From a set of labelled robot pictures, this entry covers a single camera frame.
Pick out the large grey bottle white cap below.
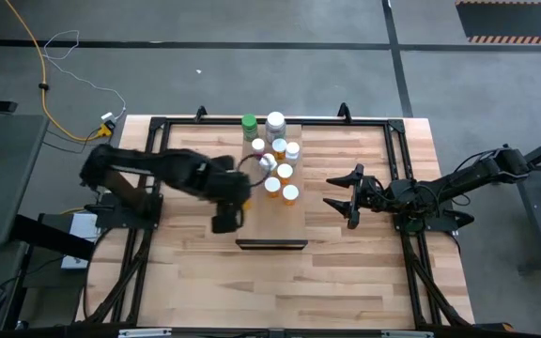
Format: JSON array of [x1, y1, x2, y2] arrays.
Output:
[[264, 111, 287, 146]]

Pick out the black mat hazard stripes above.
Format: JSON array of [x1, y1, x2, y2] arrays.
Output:
[[455, 0, 541, 46]]

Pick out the black aluminium table frame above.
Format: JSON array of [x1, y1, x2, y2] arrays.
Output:
[[82, 115, 473, 330]]

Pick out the wooden shelf black frame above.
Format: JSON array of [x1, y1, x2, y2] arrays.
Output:
[[235, 122, 309, 251]]

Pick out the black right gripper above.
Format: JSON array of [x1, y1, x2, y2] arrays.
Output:
[[322, 163, 418, 231]]

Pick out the silver bracket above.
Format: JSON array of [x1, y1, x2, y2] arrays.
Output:
[[118, 328, 174, 338], [381, 330, 434, 338]]

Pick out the dark grey desk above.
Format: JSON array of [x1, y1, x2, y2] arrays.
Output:
[[0, 114, 50, 249]]

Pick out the yellow power cable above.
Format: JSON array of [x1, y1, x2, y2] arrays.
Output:
[[2, 0, 112, 142]]

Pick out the thin white cable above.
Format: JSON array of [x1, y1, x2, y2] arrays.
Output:
[[42, 29, 128, 121]]

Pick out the green medicine bottle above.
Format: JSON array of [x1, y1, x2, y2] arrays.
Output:
[[240, 114, 259, 143]]

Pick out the white box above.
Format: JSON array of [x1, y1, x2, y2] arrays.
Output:
[[60, 213, 102, 271]]

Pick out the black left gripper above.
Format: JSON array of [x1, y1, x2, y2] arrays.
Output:
[[194, 155, 254, 235]]

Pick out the black cable loop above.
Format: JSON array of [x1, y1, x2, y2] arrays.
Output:
[[236, 153, 272, 188]]

